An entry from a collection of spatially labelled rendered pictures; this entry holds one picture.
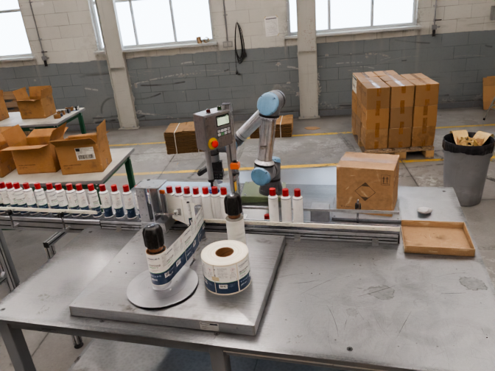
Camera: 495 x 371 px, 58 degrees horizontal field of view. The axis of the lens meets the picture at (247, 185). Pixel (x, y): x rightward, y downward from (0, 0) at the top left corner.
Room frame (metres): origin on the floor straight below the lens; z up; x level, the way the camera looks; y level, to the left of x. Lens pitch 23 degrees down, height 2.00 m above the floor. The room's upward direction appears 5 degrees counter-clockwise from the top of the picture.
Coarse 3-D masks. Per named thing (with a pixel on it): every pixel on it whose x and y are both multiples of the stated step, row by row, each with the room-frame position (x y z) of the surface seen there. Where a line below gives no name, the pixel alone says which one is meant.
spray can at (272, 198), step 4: (272, 188) 2.08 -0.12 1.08; (272, 192) 2.06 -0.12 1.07; (268, 196) 2.08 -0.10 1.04; (272, 196) 2.06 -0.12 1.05; (276, 196) 2.07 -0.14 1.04; (268, 200) 2.07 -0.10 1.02; (272, 200) 2.05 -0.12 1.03; (276, 200) 2.06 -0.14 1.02; (268, 204) 2.08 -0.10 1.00; (272, 204) 2.06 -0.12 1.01; (276, 204) 2.06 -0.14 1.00; (272, 208) 2.06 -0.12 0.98; (276, 208) 2.06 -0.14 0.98; (272, 212) 2.06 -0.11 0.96; (276, 212) 2.06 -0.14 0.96; (272, 216) 2.06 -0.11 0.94; (276, 216) 2.06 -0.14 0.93; (272, 220) 2.06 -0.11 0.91; (276, 220) 2.06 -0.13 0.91
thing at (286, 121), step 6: (276, 120) 6.66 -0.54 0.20; (282, 120) 6.63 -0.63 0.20; (288, 120) 6.60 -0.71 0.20; (276, 126) 6.41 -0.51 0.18; (282, 126) 6.39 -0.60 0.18; (288, 126) 6.38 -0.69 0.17; (258, 132) 6.47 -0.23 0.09; (276, 132) 6.43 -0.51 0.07; (282, 132) 6.41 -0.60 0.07; (288, 132) 6.39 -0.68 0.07
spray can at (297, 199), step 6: (294, 192) 2.04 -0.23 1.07; (300, 192) 2.03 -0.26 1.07; (294, 198) 2.03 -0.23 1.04; (300, 198) 2.02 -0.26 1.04; (294, 204) 2.03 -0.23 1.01; (300, 204) 2.02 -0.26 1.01; (294, 210) 2.03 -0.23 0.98; (300, 210) 2.02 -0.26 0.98; (294, 216) 2.03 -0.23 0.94; (300, 216) 2.02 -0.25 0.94
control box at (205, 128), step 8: (200, 112) 2.24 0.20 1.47; (216, 112) 2.21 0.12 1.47; (224, 112) 2.23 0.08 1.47; (200, 120) 2.18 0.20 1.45; (208, 120) 2.17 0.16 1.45; (200, 128) 2.18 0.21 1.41; (208, 128) 2.17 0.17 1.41; (216, 128) 2.19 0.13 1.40; (200, 136) 2.19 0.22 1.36; (208, 136) 2.16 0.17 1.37; (216, 136) 2.19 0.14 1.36; (224, 136) 2.22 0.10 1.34; (200, 144) 2.20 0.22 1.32; (208, 144) 2.16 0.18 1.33; (224, 144) 2.22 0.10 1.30
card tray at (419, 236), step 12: (408, 228) 1.98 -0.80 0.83; (420, 228) 1.97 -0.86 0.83; (432, 228) 1.96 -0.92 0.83; (444, 228) 1.95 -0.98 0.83; (456, 228) 1.94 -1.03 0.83; (408, 240) 1.87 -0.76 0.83; (420, 240) 1.86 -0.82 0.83; (432, 240) 1.85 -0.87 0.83; (444, 240) 1.84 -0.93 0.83; (456, 240) 1.83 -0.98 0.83; (468, 240) 1.80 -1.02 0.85; (408, 252) 1.77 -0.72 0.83; (420, 252) 1.75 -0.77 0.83; (432, 252) 1.74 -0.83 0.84; (444, 252) 1.72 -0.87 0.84; (456, 252) 1.71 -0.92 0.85; (468, 252) 1.69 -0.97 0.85
